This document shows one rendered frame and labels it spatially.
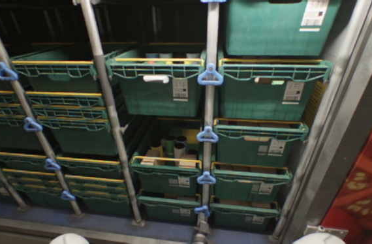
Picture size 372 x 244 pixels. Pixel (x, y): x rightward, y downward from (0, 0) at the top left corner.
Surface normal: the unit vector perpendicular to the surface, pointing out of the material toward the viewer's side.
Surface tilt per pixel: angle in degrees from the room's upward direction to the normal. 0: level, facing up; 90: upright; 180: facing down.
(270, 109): 96
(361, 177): 90
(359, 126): 90
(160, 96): 92
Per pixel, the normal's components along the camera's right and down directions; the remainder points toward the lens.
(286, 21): -0.13, 0.53
